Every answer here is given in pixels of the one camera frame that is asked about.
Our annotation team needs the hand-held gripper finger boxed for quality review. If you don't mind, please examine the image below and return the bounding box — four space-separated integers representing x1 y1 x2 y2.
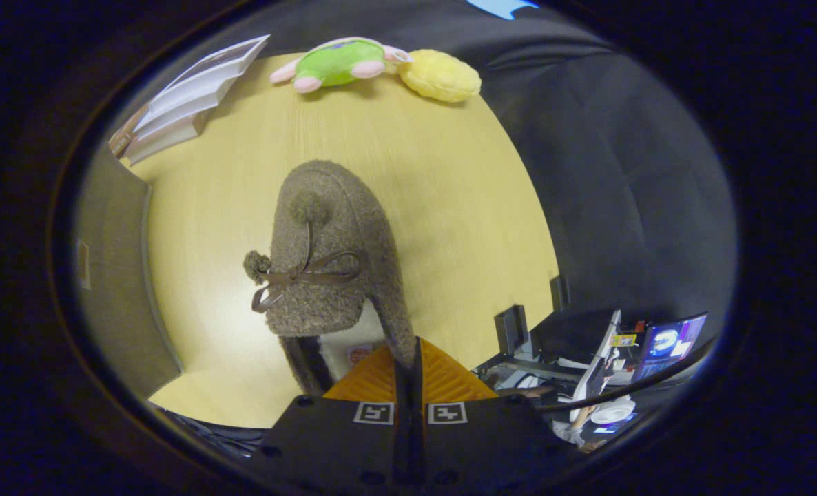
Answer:
413 336 583 496
251 341 414 496

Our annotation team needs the white slanted bar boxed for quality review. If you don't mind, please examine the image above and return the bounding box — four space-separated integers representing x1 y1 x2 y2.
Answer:
570 309 623 422

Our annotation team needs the open laptop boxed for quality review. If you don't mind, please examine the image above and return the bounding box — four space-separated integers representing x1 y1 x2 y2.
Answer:
630 312 709 383

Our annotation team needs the white round plate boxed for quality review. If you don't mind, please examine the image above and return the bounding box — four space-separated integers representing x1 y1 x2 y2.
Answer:
590 400 637 425

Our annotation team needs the plain white book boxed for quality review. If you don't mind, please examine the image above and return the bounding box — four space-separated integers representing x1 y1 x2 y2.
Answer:
125 72 240 166

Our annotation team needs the grey ribbed cloth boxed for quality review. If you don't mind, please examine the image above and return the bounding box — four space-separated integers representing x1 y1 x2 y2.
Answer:
154 406 268 448

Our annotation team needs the brown book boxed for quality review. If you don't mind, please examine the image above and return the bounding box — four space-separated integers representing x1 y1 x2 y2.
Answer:
108 103 151 161

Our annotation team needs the green pink plush toy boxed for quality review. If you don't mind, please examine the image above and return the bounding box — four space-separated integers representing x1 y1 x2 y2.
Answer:
269 37 413 94

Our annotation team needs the black cable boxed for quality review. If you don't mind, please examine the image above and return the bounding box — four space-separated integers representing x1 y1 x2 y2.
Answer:
536 334 719 414

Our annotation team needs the yellow plush ball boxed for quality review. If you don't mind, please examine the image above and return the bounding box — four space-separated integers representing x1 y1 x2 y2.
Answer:
400 49 482 104

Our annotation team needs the black backdrop cloth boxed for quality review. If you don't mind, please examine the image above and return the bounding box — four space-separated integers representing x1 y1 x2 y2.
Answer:
195 0 738 345

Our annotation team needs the grey fabric storage box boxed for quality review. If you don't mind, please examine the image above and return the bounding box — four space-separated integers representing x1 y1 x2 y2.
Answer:
74 148 183 400

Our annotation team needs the brown fuzzy shoe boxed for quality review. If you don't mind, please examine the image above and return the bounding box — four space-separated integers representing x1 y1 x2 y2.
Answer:
243 160 417 397

